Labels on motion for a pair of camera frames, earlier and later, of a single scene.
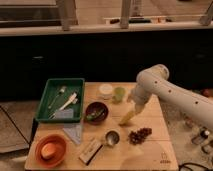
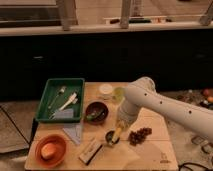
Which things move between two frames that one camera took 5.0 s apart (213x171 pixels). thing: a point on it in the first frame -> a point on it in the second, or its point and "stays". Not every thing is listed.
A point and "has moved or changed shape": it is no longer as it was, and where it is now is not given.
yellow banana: x=127 y=117 has moved or changed shape
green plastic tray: x=62 y=100 stays
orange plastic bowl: x=61 y=148 stays
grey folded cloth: x=73 y=130 stays
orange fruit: x=48 y=150 stays
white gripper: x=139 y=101 -> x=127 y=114
